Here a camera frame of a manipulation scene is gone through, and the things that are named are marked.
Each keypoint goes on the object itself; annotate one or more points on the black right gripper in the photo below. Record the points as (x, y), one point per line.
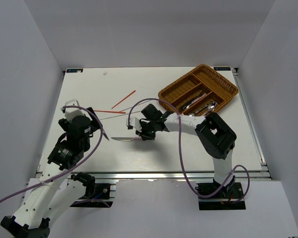
(144, 136)

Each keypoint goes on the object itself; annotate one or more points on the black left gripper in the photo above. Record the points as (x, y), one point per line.
(95, 125)

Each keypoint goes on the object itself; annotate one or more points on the all steel fork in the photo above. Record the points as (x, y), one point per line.
(183, 107)

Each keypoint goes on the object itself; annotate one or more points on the pink handle knife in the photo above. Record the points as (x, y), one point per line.
(127, 139)

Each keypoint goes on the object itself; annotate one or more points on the silver metal chopstick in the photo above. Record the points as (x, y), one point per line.
(122, 115)
(143, 101)

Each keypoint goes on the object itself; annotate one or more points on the patterned handle steel spoon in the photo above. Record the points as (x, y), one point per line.
(197, 111)

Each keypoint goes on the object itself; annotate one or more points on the pink handle fork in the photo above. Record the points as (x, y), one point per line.
(195, 100)

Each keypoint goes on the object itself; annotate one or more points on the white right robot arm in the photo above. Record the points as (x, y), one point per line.
(217, 138)

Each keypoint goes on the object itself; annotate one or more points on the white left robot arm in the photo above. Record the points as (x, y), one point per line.
(46, 204)

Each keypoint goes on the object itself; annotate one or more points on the lower orange chopstick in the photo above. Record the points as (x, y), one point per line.
(112, 112)

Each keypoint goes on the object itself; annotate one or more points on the orange chopstick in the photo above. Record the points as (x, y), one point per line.
(112, 112)
(131, 93)

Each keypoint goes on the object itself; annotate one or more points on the upper orange chopstick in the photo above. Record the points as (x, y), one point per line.
(131, 93)

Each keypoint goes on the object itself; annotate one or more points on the brown wicker cutlery tray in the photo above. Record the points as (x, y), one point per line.
(202, 79)

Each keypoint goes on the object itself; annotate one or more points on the left blue corner label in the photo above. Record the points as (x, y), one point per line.
(74, 70)

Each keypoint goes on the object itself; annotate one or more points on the blue corner label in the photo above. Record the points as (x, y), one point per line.
(74, 70)
(221, 68)

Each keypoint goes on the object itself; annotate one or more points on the right blue corner label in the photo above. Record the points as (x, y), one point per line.
(221, 68)

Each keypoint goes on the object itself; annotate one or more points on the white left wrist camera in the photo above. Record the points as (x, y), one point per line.
(71, 113)

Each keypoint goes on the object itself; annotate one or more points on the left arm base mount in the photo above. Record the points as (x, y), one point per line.
(97, 194)

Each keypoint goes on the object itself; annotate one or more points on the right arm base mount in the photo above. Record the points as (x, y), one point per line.
(224, 201)

